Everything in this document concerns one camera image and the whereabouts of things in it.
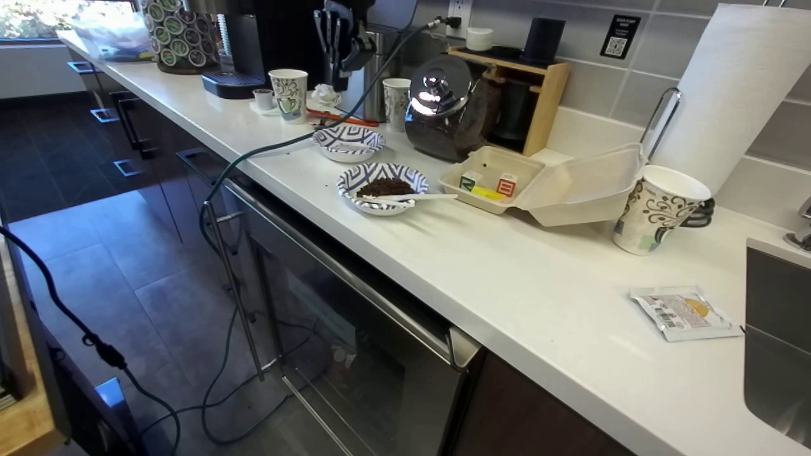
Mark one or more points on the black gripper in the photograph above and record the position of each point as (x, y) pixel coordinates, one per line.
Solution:
(349, 14)

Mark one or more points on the blue white patterned bowl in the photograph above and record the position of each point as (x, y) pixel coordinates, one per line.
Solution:
(349, 143)
(382, 205)

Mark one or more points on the orange stick packet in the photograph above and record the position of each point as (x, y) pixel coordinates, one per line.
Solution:
(338, 117)

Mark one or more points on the tall patterned paper cup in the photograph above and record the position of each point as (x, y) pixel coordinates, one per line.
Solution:
(290, 91)

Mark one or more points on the silver black Keurig coffee maker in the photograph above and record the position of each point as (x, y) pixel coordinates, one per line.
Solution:
(254, 41)

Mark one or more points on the small open coffee pod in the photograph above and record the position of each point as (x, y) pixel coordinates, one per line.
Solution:
(264, 98)

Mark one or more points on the small white cup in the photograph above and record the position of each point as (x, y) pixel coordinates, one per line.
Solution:
(478, 39)

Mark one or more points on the white plastic spoon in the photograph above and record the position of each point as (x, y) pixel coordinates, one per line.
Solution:
(421, 198)

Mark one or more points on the small black box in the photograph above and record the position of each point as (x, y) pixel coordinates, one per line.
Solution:
(544, 41)

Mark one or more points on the yellow tea packet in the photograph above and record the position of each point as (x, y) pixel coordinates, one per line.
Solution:
(491, 193)

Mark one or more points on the wooden countertop rack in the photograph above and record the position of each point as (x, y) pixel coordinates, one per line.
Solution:
(548, 101)

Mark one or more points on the red white sachet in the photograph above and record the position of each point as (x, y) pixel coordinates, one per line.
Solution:
(508, 185)

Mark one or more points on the clear plastic bag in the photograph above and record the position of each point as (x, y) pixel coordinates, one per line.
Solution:
(111, 33)

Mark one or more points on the beige plastic container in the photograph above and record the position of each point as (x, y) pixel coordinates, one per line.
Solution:
(585, 191)

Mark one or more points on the metal paper towel holder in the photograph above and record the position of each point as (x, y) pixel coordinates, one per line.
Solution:
(658, 121)

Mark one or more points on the stainless steel dishwasher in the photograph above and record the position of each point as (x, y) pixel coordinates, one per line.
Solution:
(364, 362)

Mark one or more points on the patterned paper cup right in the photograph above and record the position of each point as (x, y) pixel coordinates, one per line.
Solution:
(655, 210)

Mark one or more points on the white paper towel roll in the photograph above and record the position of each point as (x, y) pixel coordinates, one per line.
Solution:
(737, 83)

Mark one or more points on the flat printed sachet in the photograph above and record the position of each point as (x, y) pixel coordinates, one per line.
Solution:
(684, 315)

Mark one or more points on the steel kitchen sink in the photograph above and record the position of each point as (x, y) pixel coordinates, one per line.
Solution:
(776, 354)

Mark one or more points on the black white wall sign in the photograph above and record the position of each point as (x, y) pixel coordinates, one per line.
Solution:
(619, 36)

